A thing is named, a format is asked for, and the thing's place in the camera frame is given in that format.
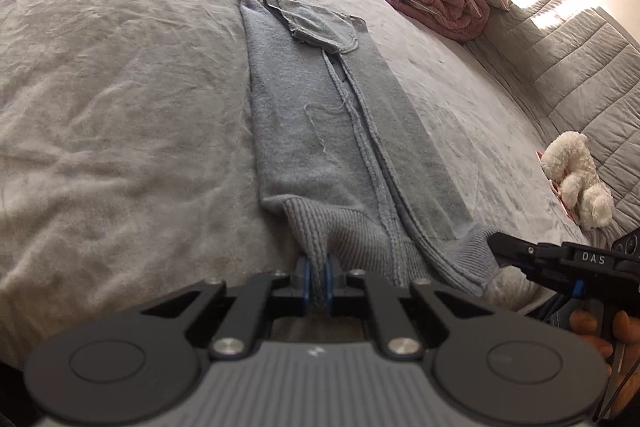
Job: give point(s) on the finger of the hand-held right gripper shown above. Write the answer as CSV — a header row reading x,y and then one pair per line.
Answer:
x,y
507,247
578,288

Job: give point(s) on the person's right hand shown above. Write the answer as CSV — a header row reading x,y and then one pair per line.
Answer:
x,y
585,324

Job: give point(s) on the white plush toy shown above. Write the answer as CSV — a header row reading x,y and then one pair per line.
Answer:
x,y
575,167

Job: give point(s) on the grey cat print sweater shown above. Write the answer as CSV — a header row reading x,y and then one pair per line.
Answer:
x,y
310,117

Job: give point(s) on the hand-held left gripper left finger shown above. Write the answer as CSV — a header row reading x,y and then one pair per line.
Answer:
x,y
300,279

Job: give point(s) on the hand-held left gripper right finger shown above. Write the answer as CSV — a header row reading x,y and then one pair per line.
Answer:
x,y
329,279

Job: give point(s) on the grey quilted headboard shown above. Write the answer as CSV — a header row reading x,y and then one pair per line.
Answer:
x,y
590,72

